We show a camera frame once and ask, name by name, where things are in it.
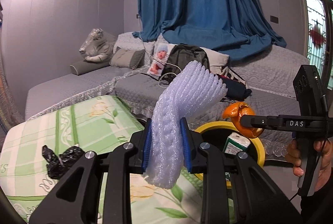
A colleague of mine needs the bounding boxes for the dark clothes pile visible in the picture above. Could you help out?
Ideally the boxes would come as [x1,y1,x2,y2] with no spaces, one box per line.
[218,66,252,101]

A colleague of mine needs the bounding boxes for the white cable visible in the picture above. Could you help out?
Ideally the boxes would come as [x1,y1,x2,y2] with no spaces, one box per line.
[139,14,183,89]

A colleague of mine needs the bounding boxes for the person's right hand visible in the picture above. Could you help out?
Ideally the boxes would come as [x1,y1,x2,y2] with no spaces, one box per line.
[284,138,333,192]

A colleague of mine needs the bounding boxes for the grey bolster pillow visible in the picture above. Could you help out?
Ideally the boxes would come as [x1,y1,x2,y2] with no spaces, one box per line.
[70,60,109,76]

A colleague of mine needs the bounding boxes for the baby picture package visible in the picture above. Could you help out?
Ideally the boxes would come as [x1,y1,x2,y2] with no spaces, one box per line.
[147,43,174,76]

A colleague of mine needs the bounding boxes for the yellow trash bin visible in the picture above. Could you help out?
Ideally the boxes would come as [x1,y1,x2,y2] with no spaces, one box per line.
[194,121,266,189]

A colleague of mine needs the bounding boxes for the orange peel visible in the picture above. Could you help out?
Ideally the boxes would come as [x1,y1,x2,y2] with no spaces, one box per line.
[222,101,265,139]

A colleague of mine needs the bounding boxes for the white patterned pillow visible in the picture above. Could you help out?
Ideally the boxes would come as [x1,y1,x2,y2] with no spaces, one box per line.
[113,32,155,65]

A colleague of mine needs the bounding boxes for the plush tiger in plastic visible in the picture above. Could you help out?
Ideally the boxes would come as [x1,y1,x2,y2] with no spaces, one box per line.
[79,28,117,63]

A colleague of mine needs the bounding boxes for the grey sofa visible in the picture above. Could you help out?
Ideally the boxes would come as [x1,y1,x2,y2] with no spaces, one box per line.
[24,31,311,162]

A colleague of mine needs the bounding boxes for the black plastic bag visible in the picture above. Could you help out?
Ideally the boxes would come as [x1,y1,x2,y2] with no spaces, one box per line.
[42,145,85,179]

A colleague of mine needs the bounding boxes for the blue curtain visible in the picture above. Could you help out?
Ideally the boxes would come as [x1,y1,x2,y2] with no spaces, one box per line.
[134,0,287,62]

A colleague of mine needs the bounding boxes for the dark grey backpack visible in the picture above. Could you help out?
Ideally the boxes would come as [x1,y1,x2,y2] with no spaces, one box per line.
[162,44,209,83]

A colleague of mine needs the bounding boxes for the green floral table cloth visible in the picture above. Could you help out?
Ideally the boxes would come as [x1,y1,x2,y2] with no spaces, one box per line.
[1,95,203,223]

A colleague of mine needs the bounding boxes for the grey square cushion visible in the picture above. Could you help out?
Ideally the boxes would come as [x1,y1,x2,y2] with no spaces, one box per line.
[109,47,145,70]

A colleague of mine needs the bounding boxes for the stained glass window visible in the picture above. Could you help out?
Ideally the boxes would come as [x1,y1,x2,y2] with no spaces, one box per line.
[305,0,332,90]

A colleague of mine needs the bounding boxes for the green white tissue pack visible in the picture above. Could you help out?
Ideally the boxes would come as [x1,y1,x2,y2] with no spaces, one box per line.
[223,132,251,155]

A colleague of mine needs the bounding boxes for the white foam fruit net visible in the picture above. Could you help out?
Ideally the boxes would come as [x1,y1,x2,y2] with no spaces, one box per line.
[143,61,227,189]

